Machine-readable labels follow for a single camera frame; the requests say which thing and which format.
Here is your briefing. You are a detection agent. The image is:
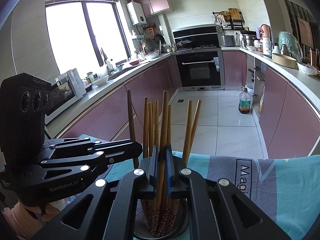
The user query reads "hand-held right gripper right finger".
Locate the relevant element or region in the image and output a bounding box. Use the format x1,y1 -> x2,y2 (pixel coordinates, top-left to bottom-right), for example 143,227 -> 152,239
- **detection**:
165,144 -> 292,240

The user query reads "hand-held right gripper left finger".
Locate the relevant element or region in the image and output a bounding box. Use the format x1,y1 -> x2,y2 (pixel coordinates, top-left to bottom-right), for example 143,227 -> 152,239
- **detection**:
30,144 -> 160,240

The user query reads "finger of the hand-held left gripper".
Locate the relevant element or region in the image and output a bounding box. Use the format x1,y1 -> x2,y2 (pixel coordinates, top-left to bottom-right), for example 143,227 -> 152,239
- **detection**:
38,141 -> 143,175
41,137 -> 112,159

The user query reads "pile of patterned chopsticks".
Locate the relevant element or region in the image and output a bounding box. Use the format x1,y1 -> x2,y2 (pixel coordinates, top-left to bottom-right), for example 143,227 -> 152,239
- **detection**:
127,89 -> 202,238

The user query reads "black mesh holder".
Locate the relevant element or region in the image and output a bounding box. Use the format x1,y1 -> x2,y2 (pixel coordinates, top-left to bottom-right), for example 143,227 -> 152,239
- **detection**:
133,197 -> 190,239

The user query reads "long brown wooden chopstick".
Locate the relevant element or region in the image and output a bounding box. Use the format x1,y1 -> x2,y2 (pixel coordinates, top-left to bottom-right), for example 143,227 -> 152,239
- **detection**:
154,91 -> 169,213

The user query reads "person's left forearm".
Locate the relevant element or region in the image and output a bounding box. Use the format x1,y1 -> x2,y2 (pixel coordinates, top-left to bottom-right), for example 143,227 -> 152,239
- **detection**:
7,201 -> 42,240

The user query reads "person's left hand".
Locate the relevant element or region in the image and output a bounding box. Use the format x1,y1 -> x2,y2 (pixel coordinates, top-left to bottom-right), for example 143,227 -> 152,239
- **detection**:
39,200 -> 66,223

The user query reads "long pink base cabinet run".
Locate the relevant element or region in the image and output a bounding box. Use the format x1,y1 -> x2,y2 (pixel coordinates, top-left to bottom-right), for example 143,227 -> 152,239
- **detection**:
47,54 -> 179,143

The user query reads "white microwave oven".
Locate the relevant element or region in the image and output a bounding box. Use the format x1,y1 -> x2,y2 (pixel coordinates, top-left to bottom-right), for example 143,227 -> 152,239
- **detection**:
44,69 -> 87,124

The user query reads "wide white bowl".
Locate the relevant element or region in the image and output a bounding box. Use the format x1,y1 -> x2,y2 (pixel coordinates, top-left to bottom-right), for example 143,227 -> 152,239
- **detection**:
92,75 -> 110,87

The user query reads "large kitchen window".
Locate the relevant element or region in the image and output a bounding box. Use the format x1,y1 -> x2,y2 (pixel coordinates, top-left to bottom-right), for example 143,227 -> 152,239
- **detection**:
45,0 -> 130,77

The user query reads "plastic oil bottle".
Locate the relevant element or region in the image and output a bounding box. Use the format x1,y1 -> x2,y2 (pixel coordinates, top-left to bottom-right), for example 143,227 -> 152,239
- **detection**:
238,87 -> 252,115

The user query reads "blue grey tablecloth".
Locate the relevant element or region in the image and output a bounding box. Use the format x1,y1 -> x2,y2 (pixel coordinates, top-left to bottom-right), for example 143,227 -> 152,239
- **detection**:
80,134 -> 320,240

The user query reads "black built-in oven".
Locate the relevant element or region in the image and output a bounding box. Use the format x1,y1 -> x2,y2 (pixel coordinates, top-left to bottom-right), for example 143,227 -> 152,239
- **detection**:
175,49 -> 224,90

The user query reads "white bucket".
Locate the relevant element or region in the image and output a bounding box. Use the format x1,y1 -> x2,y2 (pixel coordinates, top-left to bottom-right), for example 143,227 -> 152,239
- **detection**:
245,82 -> 255,98

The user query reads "dark lidded cooking pot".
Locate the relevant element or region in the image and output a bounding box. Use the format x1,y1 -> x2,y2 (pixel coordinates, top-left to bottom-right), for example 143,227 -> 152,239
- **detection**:
176,37 -> 193,49

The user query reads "narrow pink base cabinet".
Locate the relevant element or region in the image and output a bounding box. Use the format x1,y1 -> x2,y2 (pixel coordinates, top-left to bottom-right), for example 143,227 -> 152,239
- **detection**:
222,50 -> 248,87

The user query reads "gas cooktop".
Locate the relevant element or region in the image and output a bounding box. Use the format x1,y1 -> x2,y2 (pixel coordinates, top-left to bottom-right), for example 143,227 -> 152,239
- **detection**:
176,44 -> 220,52

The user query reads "black range hood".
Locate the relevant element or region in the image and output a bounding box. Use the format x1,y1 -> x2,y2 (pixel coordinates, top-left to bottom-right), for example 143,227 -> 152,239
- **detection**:
172,24 -> 218,49

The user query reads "white water heater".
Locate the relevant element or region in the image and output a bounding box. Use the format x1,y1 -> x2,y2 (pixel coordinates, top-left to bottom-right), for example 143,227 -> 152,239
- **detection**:
126,1 -> 147,26

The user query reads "silver box appliance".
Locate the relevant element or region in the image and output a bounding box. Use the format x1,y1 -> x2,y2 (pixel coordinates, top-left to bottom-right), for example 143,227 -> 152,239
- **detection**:
220,35 -> 236,47

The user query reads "steel cooker pot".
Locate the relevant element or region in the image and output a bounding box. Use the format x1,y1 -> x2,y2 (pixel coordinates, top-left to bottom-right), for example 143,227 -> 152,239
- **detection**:
240,31 -> 257,47

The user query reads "round wooden box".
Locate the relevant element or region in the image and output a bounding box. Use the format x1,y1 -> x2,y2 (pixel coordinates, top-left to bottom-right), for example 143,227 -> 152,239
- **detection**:
272,53 -> 297,68

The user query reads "white canister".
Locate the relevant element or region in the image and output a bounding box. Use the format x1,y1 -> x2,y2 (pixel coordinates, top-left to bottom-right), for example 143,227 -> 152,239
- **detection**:
261,37 -> 272,55

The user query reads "white plastic bag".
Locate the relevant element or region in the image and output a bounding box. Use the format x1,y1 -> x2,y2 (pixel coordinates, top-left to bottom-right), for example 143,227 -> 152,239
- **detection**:
297,62 -> 318,76

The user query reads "pink thermos kettle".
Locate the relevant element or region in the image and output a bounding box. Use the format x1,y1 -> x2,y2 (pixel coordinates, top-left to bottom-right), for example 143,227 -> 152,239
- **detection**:
259,24 -> 272,39

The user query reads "pink wall cabinet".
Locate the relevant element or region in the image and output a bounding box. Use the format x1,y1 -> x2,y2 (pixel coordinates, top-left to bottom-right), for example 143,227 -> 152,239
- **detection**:
132,0 -> 173,17

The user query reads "black wall rack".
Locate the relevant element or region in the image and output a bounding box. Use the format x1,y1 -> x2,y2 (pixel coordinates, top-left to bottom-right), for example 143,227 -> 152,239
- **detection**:
212,10 -> 245,30

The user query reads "pink wall picture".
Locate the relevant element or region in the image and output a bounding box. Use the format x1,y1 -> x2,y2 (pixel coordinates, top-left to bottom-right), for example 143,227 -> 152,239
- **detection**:
297,17 -> 313,47

